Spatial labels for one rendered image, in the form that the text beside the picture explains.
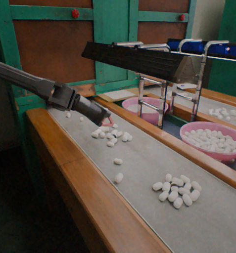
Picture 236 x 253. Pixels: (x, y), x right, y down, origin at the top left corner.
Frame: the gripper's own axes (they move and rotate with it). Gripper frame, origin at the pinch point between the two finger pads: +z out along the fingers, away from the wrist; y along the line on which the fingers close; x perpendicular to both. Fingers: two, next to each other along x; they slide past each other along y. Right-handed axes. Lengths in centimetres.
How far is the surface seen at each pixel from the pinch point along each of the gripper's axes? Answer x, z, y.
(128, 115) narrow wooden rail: -7.9, 17.4, 13.3
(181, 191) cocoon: 4.5, 4.8, -37.2
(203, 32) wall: -194, 183, 155
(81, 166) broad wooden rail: 16.8, -11.2, -12.6
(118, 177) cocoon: 12.1, -5.0, -22.9
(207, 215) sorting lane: 5.6, 6.1, -45.7
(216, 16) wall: -232, 190, 158
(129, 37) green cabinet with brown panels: -52, 15, 51
